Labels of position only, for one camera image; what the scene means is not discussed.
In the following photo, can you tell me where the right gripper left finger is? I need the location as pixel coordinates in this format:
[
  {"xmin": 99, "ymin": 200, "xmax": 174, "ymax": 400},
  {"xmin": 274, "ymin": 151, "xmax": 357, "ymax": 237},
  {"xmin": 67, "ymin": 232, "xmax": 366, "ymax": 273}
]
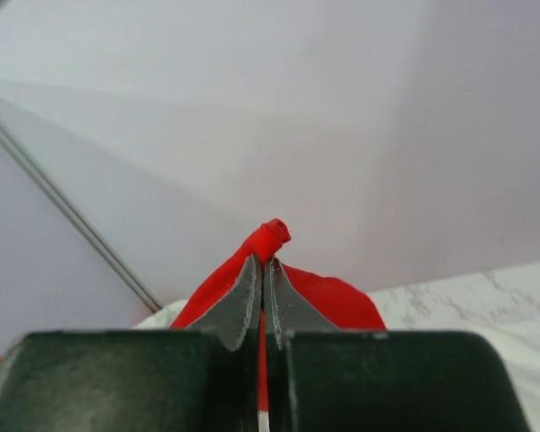
[{"xmin": 188, "ymin": 255, "xmax": 262, "ymax": 350}]

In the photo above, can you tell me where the folded white t shirt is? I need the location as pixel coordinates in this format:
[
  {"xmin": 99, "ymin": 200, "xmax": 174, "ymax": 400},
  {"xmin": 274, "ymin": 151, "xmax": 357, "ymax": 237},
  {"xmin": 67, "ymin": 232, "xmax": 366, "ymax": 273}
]
[{"xmin": 132, "ymin": 301, "xmax": 540, "ymax": 432}]

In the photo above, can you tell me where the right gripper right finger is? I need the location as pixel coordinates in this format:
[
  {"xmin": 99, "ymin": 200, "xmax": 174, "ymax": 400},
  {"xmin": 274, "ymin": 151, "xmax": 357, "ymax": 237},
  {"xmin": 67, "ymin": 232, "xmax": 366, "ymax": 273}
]
[{"xmin": 264, "ymin": 257, "xmax": 340, "ymax": 349}]

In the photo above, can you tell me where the left aluminium frame post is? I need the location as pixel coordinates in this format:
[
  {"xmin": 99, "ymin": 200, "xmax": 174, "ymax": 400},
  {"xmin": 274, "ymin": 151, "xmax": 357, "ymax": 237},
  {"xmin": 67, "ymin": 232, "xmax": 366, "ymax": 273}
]
[{"xmin": 0, "ymin": 122, "xmax": 163, "ymax": 312}]

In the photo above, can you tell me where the red t shirt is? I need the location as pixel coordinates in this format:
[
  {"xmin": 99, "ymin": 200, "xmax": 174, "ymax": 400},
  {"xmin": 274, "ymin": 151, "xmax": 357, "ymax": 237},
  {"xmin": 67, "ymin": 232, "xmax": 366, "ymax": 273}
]
[{"xmin": 0, "ymin": 220, "xmax": 387, "ymax": 430}]

